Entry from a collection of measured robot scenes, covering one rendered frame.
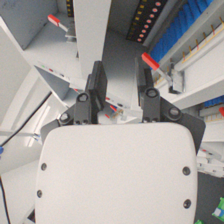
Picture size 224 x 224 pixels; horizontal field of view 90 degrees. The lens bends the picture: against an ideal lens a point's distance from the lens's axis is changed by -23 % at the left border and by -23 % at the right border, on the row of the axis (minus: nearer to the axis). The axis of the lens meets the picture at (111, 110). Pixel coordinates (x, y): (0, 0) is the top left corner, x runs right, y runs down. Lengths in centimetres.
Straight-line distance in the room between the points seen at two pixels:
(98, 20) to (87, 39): 5
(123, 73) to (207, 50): 26
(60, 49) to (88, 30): 24
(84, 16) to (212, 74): 18
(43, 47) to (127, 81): 28
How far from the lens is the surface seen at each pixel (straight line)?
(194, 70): 25
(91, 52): 27
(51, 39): 49
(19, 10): 43
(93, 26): 21
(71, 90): 113
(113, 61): 42
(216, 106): 42
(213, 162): 94
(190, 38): 24
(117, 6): 42
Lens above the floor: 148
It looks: 2 degrees down
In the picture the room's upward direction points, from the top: 63 degrees counter-clockwise
